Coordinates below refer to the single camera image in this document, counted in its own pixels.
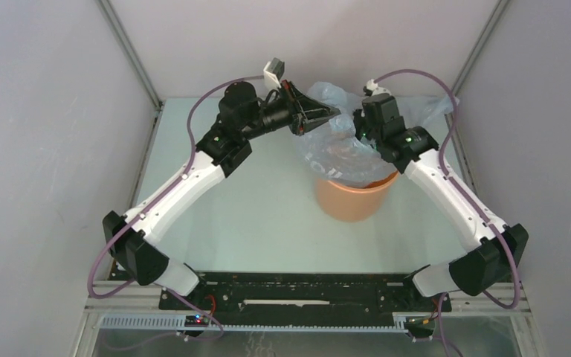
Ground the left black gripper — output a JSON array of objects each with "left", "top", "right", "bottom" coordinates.
[{"left": 242, "top": 80, "right": 341, "bottom": 141}]

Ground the blue plastic trash bag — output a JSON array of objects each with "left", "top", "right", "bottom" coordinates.
[{"left": 294, "top": 82, "right": 453, "bottom": 188}]

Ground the orange trash bin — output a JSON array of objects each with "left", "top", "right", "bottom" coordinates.
[{"left": 314, "top": 171, "right": 400, "bottom": 222}]

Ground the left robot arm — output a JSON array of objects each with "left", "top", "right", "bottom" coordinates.
[{"left": 103, "top": 77, "right": 341, "bottom": 310}]

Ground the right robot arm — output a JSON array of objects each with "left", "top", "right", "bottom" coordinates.
[{"left": 353, "top": 93, "right": 529, "bottom": 311}]

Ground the right circuit board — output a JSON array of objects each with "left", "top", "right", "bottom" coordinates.
[{"left": 404, "top": 316, "right": 438, "bottom": 329}]

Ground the circuit board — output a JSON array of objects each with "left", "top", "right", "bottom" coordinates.
[
  {"left": 184, "top": 315, "right": 210, "bottom": 328},
  {"left": 404, "top": 316, "right": 438, "bottom": 329}
]

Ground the left circuit board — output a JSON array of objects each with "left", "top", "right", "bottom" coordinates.
[{"left": 184, "top": 315, "right": 210, "bottom": 328}]

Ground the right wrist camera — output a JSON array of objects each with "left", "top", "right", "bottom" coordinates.
[{"left": 363, "top": 79, "right": 393, "bottom": 97}]

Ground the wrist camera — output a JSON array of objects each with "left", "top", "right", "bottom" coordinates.
[
  {"left": 263, "top": 57, "right": 285, "bottom": 91},
  {"left": 363, "top": 79, "right": 393, "bottom": 97}
]

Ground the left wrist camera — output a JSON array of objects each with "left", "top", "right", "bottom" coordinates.
[{"left": 263, "top": 57, "right": 285, "bottom": 91}]

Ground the right aluminium frame post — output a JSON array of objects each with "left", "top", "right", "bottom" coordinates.
[{"left": 452, "top": 0, "right": 512, "bottom": 96}]

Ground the aluminium frame post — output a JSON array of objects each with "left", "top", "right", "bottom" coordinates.
[
  {"left": 94, "top": 0, "right": 166, "bottom": 110},
  {"left": 452, "top": 0, "right": 512, "bottom": 96}
]

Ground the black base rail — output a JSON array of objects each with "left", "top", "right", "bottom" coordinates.
[{"left": 157, "top": 269, "right": 454, "bottom": 327}]

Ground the left aluminium frame post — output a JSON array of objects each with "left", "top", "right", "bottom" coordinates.
[{"left": 94, "top": 0, "right": 166, "bottom": 110}]

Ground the white slotted cable duct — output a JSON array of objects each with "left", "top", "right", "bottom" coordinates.
[{"left": 98, "top": 313, "right": 407, "bottom": 333}]

